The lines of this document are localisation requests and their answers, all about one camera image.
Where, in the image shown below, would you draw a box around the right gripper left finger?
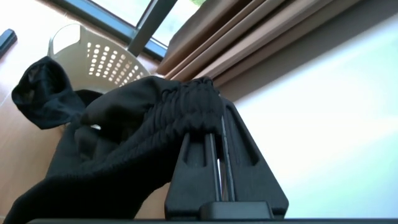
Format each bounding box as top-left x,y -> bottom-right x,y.
164,130 -> 223,219

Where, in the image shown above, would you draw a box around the black shorts with white stripes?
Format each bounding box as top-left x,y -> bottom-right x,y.
2,75 -> 225,224

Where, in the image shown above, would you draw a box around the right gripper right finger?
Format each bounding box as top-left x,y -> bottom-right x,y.
217,96 -> 290,218

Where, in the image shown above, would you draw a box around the white laundry basket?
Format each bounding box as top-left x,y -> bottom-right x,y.
47,22 -> 152,95

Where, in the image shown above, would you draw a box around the brown curtain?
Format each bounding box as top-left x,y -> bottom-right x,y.
155,0 -> 363,88

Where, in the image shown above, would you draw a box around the heap of clothes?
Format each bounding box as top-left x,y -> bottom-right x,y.
11,55 -> 104,130

